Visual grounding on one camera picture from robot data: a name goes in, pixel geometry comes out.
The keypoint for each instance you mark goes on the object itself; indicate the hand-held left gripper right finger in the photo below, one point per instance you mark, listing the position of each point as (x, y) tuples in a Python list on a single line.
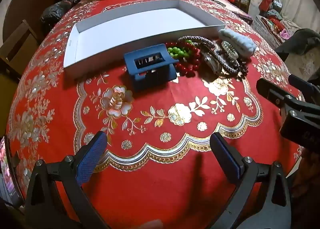
[(225, 154)]

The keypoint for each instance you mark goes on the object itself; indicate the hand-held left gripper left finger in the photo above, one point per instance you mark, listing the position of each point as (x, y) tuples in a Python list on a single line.
[(92, 157)]

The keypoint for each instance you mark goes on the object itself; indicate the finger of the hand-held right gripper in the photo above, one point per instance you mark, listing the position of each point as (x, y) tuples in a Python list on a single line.
[(270, 90), (300, 83)]

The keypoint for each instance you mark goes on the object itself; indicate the fluffy grey hair clip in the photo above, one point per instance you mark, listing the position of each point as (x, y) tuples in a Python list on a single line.
[(240, 40)]

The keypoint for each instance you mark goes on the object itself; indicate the blue hair claw clip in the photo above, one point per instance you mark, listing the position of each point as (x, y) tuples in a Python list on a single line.
[(152, 50)]

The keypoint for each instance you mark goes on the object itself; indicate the white cardboard box tray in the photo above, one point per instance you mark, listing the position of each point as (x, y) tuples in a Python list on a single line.
[(125, 26)]

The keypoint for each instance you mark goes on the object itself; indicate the dark cloth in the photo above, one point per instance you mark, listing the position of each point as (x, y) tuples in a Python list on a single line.
[(300, 41)]

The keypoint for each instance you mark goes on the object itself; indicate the sofa with patterned cover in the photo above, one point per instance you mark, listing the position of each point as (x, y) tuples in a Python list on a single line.
[(272, 29)]

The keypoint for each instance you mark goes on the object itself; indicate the red floral tablecloth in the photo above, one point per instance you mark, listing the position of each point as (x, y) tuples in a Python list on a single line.
[(175, 89)]

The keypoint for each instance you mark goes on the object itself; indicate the lit phone screen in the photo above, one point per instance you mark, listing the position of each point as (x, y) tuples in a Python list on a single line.
[(6, 169)]

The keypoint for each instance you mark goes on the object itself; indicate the small wooden chair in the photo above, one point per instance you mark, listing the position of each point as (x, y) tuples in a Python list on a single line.
[(244, 0)]

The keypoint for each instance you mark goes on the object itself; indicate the brown wooden chair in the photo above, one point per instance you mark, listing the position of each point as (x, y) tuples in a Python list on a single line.
[(17, 41)]

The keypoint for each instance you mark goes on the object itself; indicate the black plastic bag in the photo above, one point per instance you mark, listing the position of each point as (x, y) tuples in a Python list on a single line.
[(53, 11)]

